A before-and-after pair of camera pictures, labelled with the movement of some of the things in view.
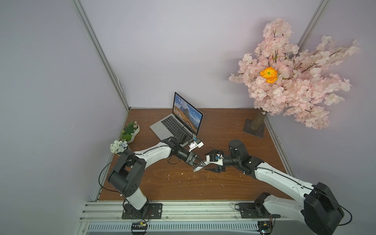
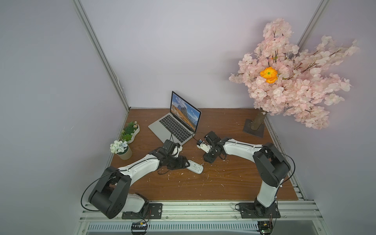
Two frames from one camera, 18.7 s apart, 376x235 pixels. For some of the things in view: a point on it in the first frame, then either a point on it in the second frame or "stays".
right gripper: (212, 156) to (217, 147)
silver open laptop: (185, 118) stays
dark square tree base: (259, 132) stays
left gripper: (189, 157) to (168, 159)
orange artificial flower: (270, 74) stays
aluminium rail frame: (203, 218) stays
